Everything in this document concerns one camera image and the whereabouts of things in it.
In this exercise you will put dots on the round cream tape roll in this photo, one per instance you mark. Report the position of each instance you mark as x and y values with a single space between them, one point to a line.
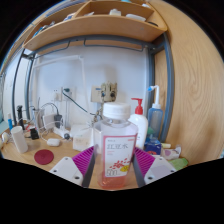
4 137

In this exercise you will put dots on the clear bottle with pink drink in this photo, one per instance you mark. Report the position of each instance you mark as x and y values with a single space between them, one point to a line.
115 150

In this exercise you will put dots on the wooden shelf unit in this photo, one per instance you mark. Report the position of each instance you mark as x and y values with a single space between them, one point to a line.
93 26

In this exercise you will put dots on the green packet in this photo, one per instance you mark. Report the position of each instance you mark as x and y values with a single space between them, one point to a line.
179 163

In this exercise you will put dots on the small white earbuds case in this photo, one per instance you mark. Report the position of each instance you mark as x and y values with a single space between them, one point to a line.
53 142

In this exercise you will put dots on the black power adapter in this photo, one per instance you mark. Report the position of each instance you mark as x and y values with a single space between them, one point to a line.
58 120

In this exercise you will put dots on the pink and white packet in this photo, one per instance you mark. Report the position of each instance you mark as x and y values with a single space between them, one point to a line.
171 153

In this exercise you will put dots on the white paper cup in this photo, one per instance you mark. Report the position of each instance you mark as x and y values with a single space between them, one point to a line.
19 140

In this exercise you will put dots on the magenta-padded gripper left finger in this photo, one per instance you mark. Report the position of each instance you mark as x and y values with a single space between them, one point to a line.
66 168

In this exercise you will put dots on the white power adapter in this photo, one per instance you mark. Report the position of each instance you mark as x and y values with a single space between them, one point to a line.
48 121

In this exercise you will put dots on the white wall junction box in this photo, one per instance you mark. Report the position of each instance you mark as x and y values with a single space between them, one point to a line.
95 94

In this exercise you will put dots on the flat round red coaster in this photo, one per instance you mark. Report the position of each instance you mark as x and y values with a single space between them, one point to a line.
44 156

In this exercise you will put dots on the grey metal desk frame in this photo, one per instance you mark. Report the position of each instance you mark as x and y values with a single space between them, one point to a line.
168 83

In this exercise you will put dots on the black electric shaver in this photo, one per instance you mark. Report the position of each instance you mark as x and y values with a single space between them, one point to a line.
20 116

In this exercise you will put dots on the beige robot figurine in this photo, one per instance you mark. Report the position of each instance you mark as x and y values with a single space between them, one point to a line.
108 91

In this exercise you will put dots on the small blue box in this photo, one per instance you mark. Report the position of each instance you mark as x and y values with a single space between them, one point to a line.
152 147

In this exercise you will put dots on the white pump bottle red pump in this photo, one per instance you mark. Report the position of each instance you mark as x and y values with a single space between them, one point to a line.
140 125

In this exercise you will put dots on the blue tube white cap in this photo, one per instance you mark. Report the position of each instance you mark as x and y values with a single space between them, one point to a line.
10 122

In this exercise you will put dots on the small black block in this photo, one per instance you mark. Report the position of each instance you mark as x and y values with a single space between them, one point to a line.
34 133

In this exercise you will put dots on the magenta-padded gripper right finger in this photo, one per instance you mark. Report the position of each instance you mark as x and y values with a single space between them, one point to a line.
156 168

